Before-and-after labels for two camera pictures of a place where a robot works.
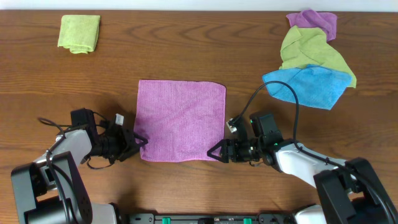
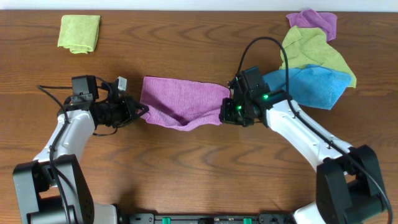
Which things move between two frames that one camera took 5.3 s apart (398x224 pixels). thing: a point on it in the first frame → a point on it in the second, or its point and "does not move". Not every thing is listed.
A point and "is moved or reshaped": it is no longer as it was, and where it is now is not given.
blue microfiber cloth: x=316 y=86 does not move
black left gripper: x=127 y=144 → x=129 y=112
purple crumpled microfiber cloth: x=312 y=18 does not move
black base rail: x=213 y=218 does not move
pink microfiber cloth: x=181 y=120 is moved or reshaped
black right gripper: x=226 y=144 → x=226 y=115
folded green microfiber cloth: x=79 y=33 does not move
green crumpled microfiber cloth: x=308 y=46 does not move
